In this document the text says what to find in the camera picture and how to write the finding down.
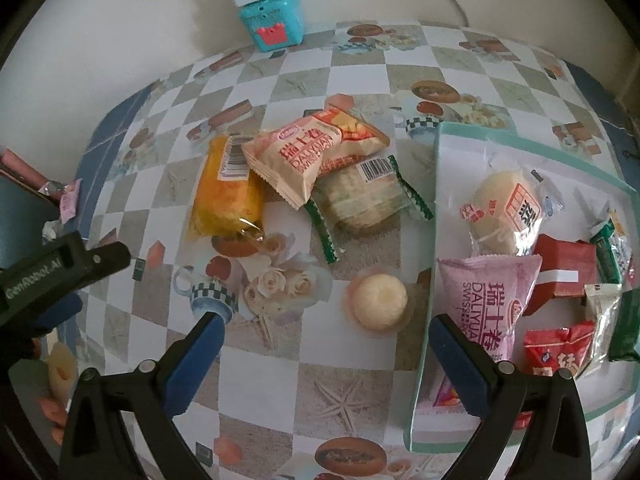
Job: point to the white tray with green rim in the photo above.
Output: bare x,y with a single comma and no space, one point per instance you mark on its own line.
465,160

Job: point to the large red snack packet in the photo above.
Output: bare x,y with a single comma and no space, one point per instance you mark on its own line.
555,350

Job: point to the white bun packet red label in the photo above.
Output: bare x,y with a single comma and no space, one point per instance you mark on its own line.
505,210

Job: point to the dark panel with reddish edge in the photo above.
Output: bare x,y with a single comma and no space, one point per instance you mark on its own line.
20,220

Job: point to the orange-red snack packet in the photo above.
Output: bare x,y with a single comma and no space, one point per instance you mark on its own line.
357,132

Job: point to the peach swiss roll packet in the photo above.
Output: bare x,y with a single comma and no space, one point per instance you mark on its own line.
295,155

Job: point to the round yellow pastry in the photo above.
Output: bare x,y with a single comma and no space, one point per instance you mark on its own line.
382,300
62,370

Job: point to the white clear snack packet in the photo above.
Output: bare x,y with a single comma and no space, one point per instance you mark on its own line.
602,320

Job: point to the light green snack packet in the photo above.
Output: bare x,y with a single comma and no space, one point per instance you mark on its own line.
607,250

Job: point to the green-edged cracker packet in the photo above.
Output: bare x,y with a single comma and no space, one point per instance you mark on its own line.
360,200

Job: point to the pink swiss roll packet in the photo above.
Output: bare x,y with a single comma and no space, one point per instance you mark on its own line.
480,300

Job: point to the small red snack packet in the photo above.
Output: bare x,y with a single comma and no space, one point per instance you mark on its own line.
560,270

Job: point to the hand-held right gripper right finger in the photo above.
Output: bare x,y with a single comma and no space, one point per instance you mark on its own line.
457,365

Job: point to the yellow cake packet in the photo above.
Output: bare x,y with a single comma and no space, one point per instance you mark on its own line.
227,195

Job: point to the teal box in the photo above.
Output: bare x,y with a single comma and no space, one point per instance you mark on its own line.
272,15

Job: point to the pink-red snack packet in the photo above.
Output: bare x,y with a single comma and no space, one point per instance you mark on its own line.
446,394

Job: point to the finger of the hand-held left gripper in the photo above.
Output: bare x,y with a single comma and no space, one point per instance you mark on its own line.
110,259
62,312

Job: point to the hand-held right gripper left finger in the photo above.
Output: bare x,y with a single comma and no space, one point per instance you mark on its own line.
195,365

